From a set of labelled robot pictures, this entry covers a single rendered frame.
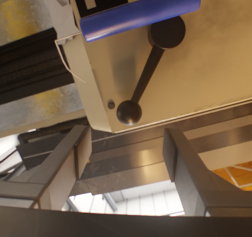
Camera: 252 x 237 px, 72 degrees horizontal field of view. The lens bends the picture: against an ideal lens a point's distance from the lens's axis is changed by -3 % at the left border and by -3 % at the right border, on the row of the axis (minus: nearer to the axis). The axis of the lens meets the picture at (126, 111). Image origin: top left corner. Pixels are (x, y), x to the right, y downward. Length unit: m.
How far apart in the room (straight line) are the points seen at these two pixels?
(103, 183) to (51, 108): 0.55
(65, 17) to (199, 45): 0.19
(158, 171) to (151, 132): 0.26
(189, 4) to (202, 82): 0.12
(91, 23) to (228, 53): 0.19
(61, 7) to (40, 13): 0.74
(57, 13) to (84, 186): 1.05
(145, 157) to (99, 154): 0.27
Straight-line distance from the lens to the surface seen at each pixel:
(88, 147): 0.16
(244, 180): 3.35
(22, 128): 1.17
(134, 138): 1.01
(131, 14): 0.20
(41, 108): 1.07
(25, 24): 1.07
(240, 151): 1.22
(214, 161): 1.18
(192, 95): 0.28
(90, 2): 0.27
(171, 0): 0.20
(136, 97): 0.23
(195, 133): 1.06
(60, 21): 0.32
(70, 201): 12.95
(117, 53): 0.26
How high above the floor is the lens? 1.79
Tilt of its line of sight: 6 degrees up
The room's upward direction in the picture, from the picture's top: 105 degrees counter-clockwise
